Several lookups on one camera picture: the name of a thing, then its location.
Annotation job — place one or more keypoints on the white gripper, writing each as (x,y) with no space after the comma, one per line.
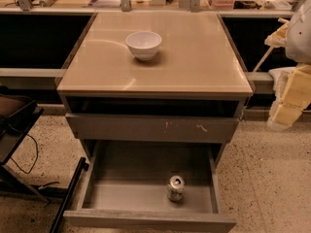
(300,36)

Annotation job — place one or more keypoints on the silver 7up soda can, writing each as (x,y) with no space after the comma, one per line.
(175,189)

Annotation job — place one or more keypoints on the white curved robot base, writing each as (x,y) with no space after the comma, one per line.
(278,76)

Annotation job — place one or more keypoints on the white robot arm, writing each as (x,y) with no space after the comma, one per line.
(298,39)

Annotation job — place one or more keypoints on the grey drawer cabinet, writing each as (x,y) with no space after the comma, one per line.
(196,72)

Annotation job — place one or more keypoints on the open grey middle drawer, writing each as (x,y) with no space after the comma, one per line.
(126,187)

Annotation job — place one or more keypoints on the closed grey upper drawer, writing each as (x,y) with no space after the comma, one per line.
(186,129)

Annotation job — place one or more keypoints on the dark clutter right shelf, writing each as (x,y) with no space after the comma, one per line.
(246,4)

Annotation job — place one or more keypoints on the white ceramic bowl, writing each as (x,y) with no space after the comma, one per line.
(143,45)

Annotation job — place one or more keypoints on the black bar on floor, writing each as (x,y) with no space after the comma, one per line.
(81,166)

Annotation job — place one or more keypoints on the black cart on left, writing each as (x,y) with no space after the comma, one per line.
(18,114)

